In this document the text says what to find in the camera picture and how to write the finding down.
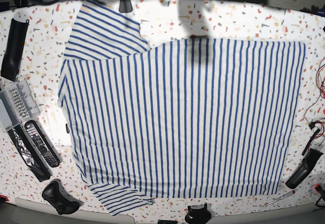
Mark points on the black shiny foil pouch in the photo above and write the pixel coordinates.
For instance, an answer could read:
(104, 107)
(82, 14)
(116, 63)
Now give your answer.
(28, 154)

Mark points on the red handled screwdriver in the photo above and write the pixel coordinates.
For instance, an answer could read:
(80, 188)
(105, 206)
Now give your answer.
(282, 197)

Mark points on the black game controller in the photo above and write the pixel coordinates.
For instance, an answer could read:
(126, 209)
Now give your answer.
(55, 198)

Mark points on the blue white striped t-shirt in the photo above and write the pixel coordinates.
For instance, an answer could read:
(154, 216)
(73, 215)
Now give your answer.
(190, 118)

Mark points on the clear screwdriver bit case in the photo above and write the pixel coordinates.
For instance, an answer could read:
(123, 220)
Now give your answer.
(18, 105)

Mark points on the black tv remote control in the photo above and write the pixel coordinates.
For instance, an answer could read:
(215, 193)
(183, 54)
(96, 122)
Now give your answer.
(42, 144)

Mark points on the black handle grip right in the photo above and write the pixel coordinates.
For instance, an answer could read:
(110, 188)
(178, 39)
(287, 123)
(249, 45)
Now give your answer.
(304, 168)

